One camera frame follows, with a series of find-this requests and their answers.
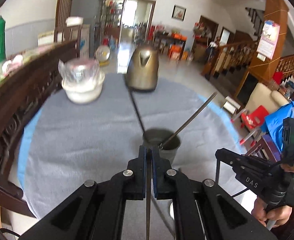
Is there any dark chopstick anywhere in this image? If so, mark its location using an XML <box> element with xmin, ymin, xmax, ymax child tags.
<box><xmin>159</xmin><ymin>92</ymin><xmax>217</xmax><ymax>150</ymax></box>
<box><xmin>146</xmin><ymin>154</ymin><xmax>152</xmax><ymax>240</ymax></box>
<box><xmin>122</xmin><ymin>76</ymin><xmax>147</xmax><ymax>134</ymax></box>

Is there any dark metal utensil holder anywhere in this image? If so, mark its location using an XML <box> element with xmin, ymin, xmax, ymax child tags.
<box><xmin>143</xmin><ymin>128</ymin><xmax>181</xmax><ymax>164</ymax></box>

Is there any person right hand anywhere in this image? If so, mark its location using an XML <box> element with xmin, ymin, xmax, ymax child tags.
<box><xmin>251</xmin><ymin>197</ymin><xmax>292</xmax><ymax>228</ymax></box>

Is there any dark wooden chair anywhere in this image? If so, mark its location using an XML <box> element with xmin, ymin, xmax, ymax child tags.
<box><xmin>246</xmin><ymin>134</ymin><xmax>281</xmax><ymax>163</ymax></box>

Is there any red child chair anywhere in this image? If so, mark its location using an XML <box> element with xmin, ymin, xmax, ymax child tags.
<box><xmin>231</xmin><ymin>105</ymin><xmax>269</xmax><ymax>147</ymax></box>

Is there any grey tablecloth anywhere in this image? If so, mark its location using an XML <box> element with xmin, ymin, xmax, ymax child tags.
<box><xmin>23</xmin><ymin>73</ymin><xmax>246</xmax><ymax>239</ymax></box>

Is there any cream sofa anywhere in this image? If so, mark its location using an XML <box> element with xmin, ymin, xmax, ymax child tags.
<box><xmin>245</xmin><ymin>83</ymin><xmax>289</xmax><ymax>114</ymax></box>

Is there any white step stool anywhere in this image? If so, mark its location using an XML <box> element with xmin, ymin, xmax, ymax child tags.
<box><xmin>222</xmin><ymin>96</ymin><xmax>241</xmax><ymax>115</ymax></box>

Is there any white bowl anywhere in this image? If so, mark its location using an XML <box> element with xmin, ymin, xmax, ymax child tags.
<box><xmin>61</xmin><ymin>72</ymin><xmax>105</xmax><ymax>105</ymax></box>

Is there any bronze electric kettle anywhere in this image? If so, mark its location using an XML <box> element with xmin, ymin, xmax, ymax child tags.
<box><xmin>125</xmin><ymin>44</ymin><xmax>159</xmax><ymax>92</ymax></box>

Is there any white round fan heater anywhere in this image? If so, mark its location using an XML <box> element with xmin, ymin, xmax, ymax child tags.
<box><xmin>95</xmin><ymin>45</ymin><xmax>111</xmax><ymax>67</ymax></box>

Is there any wooden stair railing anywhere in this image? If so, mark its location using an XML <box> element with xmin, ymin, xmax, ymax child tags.
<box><xmin>201</xmin><ymin>41</ymin><xmax>258</xmax><ymax>80</ymax></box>

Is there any dark wooden side table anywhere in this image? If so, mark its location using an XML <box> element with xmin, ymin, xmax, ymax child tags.
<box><xmin>153</xmin><ymin>33</ymin><xmax>188</xmax><ymax>61</ymax></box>

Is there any dark carved wooden sideboard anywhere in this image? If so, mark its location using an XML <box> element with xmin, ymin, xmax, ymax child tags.
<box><xmin>0</xmin><ymin>41</ymin><xmax>79</xmax><ymax>217</ymax></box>

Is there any white chest freezer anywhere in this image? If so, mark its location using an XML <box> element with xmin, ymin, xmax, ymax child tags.
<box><xmin>38</xmin><ymin>24</ymin><xmax>90</xmax><ymax>58</ymax></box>

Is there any wooden chair behind sideboard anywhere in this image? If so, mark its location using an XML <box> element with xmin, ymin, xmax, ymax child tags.
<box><xmin>54</xmin><ymin>25</ymin><xmax>82</xmax><ymax>47</ymax></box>

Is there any framed flower picture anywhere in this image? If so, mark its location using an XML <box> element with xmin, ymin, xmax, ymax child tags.
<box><xmin>172</xmin><ymin>5</ymin><xmax>186</xmax><ymax>21</ymax></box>

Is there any grey refrigerator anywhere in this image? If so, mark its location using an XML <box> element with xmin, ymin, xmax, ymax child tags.
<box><xmin>71</xmin><ymin>0</ymin><xmax>104</xmax><ymax>57</ymax></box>

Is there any wall calendar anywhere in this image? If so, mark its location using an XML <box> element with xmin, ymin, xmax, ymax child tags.
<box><xmin>256</xmin><ymin>20</ymin><xmax>280</xmax><ymax>61</ymax></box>

